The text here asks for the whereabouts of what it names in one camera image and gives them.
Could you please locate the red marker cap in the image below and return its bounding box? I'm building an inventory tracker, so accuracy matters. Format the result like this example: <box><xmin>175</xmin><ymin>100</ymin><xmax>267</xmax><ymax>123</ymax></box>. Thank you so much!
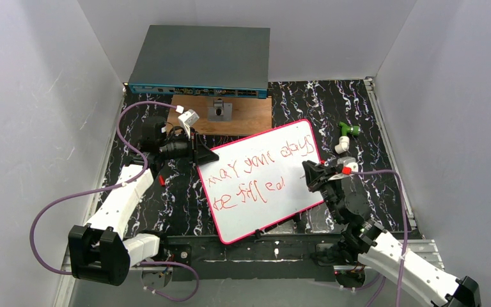
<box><xmin>158</xmin><ymin>175</ymin><xmax>166</xmax><ymax>187</ymax></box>

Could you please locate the pink framed whiteboard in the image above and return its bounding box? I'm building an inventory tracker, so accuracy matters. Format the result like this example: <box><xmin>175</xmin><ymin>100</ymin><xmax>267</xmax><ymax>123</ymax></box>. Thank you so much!
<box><xmin>198</xmin><ymin>119</ymin><xmax>322</xmax><ymax>244</ymax></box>

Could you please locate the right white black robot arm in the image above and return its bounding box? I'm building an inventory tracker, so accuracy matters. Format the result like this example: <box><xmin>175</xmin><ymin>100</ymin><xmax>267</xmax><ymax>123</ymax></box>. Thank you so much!
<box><xmin>302</xmin><ymin>157</ymin><xmax>482</xmax><ymax>306</ymax></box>

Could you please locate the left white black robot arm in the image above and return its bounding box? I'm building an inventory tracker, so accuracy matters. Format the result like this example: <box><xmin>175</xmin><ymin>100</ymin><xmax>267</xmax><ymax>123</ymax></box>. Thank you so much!
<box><xmin>68</xmin><ymin>110</ymin><xmax>219</xmax><ymax>285</ymax></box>

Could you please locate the white pipe elbow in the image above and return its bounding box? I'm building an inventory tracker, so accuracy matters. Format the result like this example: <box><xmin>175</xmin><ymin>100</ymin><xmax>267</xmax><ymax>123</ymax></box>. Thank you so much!
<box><xmin>334</xmin><ymin>136</ymin><xmax>350</xmax><ymax>154</ymax></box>

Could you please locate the brown wooden board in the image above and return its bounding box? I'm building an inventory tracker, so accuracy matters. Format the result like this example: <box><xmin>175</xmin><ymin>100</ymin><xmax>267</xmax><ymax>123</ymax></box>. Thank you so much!
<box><xmin>171</xmin><ymin>95</ymin><xmax>272</xmax><ymax>136</ymax></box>

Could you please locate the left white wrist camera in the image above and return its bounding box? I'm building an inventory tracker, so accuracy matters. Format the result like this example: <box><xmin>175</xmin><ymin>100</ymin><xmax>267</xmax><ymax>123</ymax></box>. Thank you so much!
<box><xmin>176</xmin><ymin>106</ymin><xmax>199</xmax><ymax>138</ymax></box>

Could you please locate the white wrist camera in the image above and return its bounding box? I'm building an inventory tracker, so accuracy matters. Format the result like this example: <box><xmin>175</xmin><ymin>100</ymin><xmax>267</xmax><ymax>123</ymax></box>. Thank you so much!
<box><xmin>329</xmin><ymin>157</ymin><xmax>359</xmax><ymax>181</ymax></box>
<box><xmin>176</xmin><ymin>106</ymin><xmax>199</xmax><ymax>138</ymax></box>

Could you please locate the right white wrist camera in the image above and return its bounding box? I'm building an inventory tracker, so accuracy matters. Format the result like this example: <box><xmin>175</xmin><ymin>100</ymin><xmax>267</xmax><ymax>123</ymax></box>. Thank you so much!
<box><xmin>329</xmin><ymin>157</ymin><xmax>359</xmax><ymax>181</ymax></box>

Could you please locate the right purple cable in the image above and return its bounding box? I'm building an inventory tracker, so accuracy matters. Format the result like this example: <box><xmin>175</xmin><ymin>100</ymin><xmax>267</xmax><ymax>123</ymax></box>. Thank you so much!
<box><xmin>341</xmin><ymin>167</ymin><xmax>412</xmax><ymax>307</ymax></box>

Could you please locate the purple cable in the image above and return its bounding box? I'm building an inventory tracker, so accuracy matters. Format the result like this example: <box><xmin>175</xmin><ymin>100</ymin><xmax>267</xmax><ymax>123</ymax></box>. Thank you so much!
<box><xmin>341</xmin><ymin>167</ymin><xmax>412</xmax><ymax>307</ymax></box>
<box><xmin>29</xmin><ymin>100</ymin><xmax>201</xmax><ymax>303</ymax></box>

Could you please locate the small grey metal bracket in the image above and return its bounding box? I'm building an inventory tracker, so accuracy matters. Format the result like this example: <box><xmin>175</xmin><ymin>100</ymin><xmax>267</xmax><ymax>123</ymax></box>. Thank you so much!
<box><xmin>207</xmin><ymin>98</ymin><xmax>233</xmax><ymax>122</ymax></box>

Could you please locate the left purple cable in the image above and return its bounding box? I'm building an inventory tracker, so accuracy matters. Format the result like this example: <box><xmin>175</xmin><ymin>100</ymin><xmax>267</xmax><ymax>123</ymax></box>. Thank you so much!
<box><xmin>29</xmin><ymin>100</ymin><xmax>201</xmax><ymax>303</ymax></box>

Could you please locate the grey blue network switch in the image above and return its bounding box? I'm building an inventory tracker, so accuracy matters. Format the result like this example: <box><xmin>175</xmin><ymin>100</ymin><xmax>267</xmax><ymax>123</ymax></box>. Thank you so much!
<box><xmin>128</xmin><ymin>25</ymin><xmax>270</xmax><ymax>99</ymax></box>

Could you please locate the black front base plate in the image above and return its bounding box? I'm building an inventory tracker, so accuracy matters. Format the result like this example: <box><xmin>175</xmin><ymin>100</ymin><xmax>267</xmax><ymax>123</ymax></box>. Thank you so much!
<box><xmin>164</xmin><ymin>233</ymin><xmax>341</xmax><ymax>281</ymax></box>

